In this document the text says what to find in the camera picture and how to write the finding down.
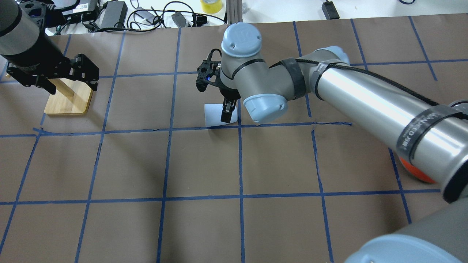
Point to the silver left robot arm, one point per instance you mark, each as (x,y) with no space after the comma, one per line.
(18,30)

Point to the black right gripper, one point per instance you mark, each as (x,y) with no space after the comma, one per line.
(230,94)

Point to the yellow tape roll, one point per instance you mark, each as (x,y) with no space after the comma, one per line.
(211,6)

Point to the black power adapter brick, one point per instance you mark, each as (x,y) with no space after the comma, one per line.
(329,10)

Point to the orange can with silver lid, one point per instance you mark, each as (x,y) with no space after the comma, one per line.
(417,173)

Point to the wooden cup rack stand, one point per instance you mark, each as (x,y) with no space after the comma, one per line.
(71,98)

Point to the light blue plastic cup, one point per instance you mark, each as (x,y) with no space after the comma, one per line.
(212,115)

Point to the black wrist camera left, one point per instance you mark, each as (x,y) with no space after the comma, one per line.
(40,11)

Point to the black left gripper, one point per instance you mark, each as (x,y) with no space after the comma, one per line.
(43,55)

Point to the aluminium frame post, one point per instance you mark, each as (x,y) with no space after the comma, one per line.
(234,11)

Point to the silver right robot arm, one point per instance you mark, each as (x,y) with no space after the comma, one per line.
(429,136)

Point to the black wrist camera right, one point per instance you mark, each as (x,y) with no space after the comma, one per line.
(208,73)

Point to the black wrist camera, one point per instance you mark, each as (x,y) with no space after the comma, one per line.
(208,73)
(40,11)

